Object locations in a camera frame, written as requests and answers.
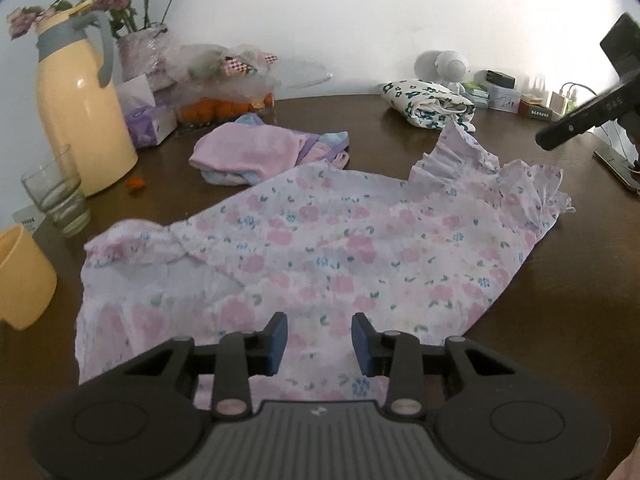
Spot pink floral garment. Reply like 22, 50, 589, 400
75, 126, 570, 402

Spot small boxes on table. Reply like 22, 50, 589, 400
462, 70, 589, 122

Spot small white desk fan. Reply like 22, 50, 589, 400
414, 50, 470, 82

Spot white green floral cloth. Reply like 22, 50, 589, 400
380, 79, 475, 133

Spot pink blue folded garment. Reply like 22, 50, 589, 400
189, 113, 349, 186

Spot yellow mug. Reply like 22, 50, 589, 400
0, 226, 58, 330

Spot purple tissue pack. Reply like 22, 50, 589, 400
115, 75, 178, 150

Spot clear drinking glass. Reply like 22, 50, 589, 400
21, 144, 91, 238

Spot plastic bag of oranges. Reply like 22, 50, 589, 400
166, 44, 332, 128

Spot pink wrapped vase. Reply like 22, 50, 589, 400
116, 24, 175, 93

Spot yellow thermos jug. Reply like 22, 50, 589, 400
36, 0, 138, 196

